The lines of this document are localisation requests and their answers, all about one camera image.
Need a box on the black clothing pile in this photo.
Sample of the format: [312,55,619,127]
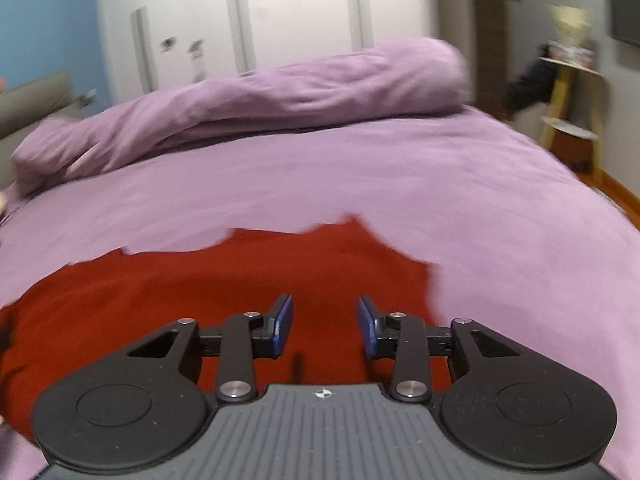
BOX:
[502,44,558,114]

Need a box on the white wardrobe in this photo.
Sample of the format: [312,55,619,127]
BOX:
[96,0,437,103]

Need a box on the grey padded headboard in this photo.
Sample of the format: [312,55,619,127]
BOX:
[0,70,86,139]

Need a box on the purple rolled duvet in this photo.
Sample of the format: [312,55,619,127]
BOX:
[11,37,469,196]

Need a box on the yellow side shelf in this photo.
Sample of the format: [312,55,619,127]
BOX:
[539,58,606,182]

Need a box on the cream dried flower bouquet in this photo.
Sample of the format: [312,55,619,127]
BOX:
[548,4,591,62]

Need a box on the purple bed sheet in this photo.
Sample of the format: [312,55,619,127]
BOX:
[1,109,639,479]

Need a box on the red knit sweater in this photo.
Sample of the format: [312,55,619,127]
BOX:
[1,218,436,437]

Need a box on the brown wooden door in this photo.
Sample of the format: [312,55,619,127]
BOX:
[473,0,510,116]

